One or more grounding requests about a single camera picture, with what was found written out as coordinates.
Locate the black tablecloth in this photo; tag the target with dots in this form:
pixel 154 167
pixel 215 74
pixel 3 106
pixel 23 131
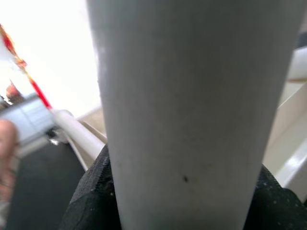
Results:
pixel 43 191

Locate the white plastic table top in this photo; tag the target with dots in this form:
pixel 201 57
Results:
pixel 287 134

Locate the grey handheld device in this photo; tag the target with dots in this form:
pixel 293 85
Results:
pixel 31 119

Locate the person hand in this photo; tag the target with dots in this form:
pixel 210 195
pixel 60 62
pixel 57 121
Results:
pixel 7 155

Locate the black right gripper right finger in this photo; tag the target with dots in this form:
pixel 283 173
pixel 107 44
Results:
pixel 278 210

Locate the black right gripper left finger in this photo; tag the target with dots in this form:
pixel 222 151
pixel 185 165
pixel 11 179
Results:
pixel 93 208

